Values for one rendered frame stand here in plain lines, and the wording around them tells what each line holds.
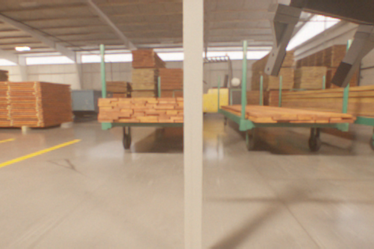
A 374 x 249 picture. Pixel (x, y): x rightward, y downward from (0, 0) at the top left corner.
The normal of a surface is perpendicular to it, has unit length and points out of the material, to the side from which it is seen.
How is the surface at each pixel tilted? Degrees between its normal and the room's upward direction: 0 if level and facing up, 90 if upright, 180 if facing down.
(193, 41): 90
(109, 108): 90
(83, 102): 90
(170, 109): 90
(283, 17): 113
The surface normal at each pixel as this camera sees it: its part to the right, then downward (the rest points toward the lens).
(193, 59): -0.07, 0.12
